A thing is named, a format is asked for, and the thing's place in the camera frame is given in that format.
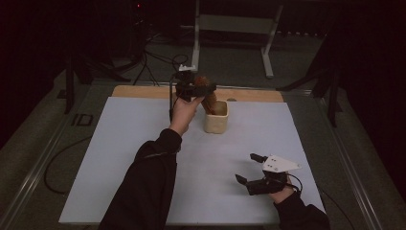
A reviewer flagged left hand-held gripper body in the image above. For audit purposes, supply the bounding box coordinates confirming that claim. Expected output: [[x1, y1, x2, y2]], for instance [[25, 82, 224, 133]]
[[173, 63, 203, 104]]

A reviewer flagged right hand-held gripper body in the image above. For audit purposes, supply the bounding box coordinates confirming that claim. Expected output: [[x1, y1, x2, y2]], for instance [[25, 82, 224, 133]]
[[246, 154, 303, 196]]

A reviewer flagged wooden paddle hairbrush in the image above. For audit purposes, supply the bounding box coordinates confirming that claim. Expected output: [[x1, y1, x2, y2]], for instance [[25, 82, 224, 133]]
[[193, 75, 219, 115]]

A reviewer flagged cream dimpled holder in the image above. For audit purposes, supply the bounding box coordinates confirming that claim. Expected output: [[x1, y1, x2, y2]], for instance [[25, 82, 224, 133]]
[[203, 100, 230, 134]]

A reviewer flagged person's right hand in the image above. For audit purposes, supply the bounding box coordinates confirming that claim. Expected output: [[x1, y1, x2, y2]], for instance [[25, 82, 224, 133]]
[[267, 172, 296, 205]]

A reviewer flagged person's left hand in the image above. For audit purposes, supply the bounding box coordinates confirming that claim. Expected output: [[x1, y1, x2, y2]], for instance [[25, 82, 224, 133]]
[[169, 95, 205, 137]]

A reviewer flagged grey metal stand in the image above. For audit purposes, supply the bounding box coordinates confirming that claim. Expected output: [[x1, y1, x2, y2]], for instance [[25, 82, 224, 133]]
[[191, 0, 285, 80]]

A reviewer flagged white table mat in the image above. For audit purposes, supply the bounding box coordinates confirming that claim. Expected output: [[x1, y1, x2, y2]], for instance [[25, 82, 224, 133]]
[[57, 96, 327, 225]]

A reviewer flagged black floor stand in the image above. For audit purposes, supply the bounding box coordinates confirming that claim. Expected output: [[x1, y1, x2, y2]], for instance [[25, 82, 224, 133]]
[[276, 32, 344, 128], [63, 47, 132, 115]]

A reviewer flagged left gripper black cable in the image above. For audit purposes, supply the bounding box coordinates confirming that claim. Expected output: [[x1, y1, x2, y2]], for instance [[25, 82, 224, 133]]
[[168, 80, 180, 124]]

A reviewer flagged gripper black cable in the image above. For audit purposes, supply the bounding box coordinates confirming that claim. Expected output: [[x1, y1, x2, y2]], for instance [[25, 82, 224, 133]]
[[168, 80, 180, 124], [286, 173, 304, 195]]

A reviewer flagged looped black floor cable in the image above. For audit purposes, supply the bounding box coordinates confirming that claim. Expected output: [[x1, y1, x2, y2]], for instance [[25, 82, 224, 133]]
[[171, 53, 190, 71]]

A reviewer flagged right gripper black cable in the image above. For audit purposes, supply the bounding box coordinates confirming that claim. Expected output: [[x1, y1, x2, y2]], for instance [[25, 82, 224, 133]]
[[286, 173, 304, 195]]

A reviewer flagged metal floor rail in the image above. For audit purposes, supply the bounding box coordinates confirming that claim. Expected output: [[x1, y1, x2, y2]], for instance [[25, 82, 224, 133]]
[[0, 80, 97, 230], [315, 92, 384, 230]]

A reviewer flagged long black floor cable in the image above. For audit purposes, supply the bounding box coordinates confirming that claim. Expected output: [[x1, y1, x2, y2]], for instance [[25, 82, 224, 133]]
[[43, 135, 94, 196]]

